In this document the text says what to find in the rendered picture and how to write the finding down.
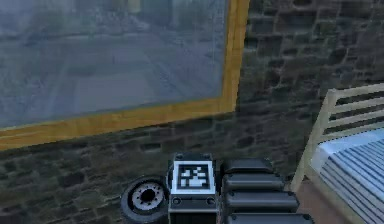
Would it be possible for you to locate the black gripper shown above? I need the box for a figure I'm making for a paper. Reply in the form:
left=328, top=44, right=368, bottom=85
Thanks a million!
left=120, top=176, right=170, bottom=224

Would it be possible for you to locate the yellow framed window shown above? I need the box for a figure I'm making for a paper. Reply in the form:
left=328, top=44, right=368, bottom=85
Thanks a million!
left=0, top=0, right=251, bottom=152

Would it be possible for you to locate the cream bed with striped cover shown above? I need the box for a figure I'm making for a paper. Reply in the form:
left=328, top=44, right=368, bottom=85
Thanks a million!
left=289, top=82, right=384, bottom=224

